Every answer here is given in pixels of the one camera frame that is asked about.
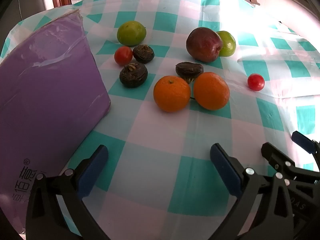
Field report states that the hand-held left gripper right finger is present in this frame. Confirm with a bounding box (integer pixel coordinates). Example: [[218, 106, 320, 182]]
[[210, 143, 294, 240]]

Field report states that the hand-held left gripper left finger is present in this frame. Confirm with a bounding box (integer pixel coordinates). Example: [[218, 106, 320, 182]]
[[26, 144, 112, 240]]

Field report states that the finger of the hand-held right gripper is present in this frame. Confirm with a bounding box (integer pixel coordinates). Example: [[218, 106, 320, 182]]
[[261, 142, 298, 174], [291, 131, 320, 154]]

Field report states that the red cherry tomato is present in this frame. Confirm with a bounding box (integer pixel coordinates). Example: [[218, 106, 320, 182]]
[[247, 73, 265, 91], [114, 46, 133, 66]]

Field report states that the orange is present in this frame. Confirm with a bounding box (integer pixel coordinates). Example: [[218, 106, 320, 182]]
[[153, 76, 191, 113], [193, 72, 230, 111]]

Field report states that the purple cardboard box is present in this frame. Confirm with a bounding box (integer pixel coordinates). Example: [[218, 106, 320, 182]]
[[0, 9, 112, 235]]

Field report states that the dark wrinkled passion fruit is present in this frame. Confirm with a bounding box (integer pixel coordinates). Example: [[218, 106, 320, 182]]
[[132, 44, 155, 64], [175, 62, 204, 83], [119, 63, 148, 88]]

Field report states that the dark red apple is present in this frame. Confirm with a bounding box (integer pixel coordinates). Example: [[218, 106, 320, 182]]
[[186, 27, 223, 63]]

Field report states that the teal white checkered tablecloth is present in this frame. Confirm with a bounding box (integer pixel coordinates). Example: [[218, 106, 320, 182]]
[[0, 0, 320, 240]]

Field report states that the green plum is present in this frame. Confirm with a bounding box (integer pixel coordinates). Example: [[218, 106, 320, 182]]
[[117, 21, 147, 47], [216, 31, 237, 57]]

